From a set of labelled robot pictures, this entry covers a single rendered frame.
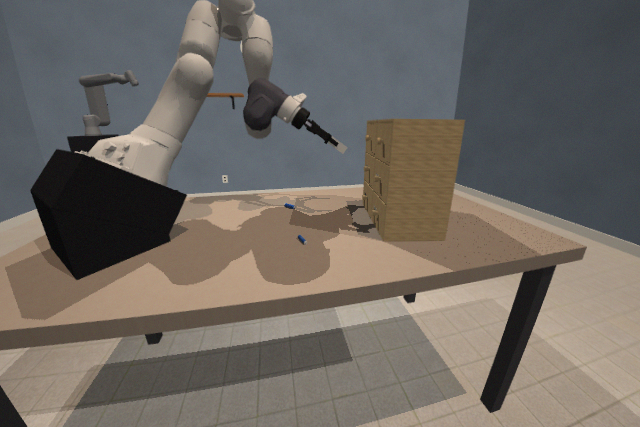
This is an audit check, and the small wooden chest of drawers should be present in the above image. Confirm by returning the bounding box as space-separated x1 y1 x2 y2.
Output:
364 119 465 242

